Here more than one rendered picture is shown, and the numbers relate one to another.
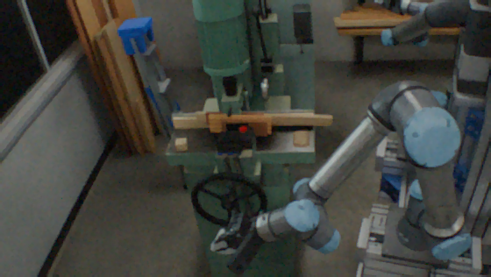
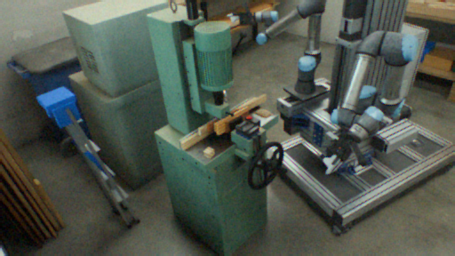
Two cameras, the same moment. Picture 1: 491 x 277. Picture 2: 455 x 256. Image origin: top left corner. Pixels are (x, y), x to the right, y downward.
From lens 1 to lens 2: 1.34 m
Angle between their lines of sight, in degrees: 42
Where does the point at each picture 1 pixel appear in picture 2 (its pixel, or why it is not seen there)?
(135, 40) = (69, 110)
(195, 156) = (222, 155)
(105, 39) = not seen: outside the picture
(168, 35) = not seen: outside the picture
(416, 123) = (407, 42)
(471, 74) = (355, 29)
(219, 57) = (227, 75)
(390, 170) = (296, 112)
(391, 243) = not seen: hidden behind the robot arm
